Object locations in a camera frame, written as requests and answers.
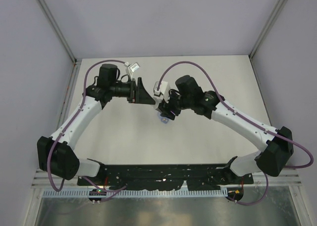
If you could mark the right aluminium frame post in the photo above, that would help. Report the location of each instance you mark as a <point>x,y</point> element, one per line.
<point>277,9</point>

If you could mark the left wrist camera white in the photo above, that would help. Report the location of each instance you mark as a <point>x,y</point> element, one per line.
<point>131,68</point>

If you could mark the slotted grey cable duct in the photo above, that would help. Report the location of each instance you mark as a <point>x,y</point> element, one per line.
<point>89,192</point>

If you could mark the aluminium frame post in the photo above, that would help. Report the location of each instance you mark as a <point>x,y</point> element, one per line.
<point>55,27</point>
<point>277,9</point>

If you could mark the clear blue pill organizer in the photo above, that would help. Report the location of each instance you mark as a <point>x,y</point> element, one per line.
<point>163,119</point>

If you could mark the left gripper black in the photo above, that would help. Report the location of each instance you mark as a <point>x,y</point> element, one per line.
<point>142,96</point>

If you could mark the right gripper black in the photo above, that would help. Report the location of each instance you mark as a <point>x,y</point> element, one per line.
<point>165,107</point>

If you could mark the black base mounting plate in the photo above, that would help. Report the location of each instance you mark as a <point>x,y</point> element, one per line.
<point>168,177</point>

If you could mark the left aluminium frame post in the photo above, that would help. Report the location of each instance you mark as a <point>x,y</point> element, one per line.
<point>55,27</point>

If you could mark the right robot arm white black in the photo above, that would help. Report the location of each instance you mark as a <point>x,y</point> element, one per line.
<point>273,147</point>

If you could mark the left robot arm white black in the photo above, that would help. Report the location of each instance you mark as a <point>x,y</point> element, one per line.
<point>56,153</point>

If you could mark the white vitamin pill bottle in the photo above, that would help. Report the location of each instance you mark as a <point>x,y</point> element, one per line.
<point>156,105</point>

